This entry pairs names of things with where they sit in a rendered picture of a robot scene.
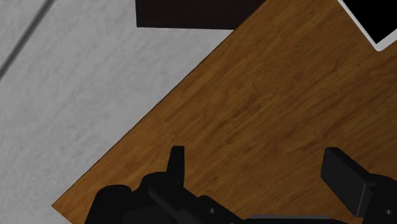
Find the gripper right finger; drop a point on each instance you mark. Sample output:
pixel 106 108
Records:
pixel 347 178

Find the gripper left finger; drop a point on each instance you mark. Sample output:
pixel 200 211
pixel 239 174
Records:
pixel 173 198

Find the brown wooden table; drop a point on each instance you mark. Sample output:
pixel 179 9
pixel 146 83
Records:
pixel 263 108

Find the white tablet with black screen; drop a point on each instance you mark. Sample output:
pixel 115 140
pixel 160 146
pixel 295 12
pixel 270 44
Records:
pixel 372 15

